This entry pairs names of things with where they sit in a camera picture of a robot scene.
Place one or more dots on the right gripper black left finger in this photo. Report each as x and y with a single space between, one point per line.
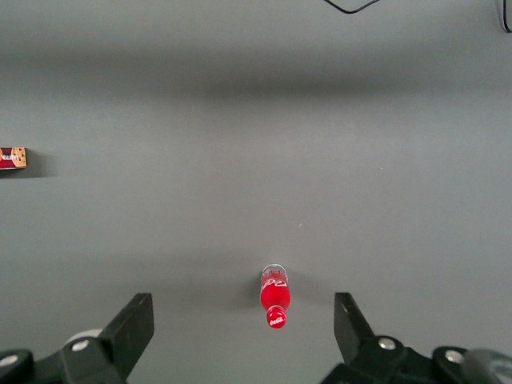
128 332

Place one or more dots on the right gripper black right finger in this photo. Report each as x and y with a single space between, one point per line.
352 332

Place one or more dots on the red cookie box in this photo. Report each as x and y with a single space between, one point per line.
12 158

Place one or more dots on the red cola bottle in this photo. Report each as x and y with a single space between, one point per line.
275 298

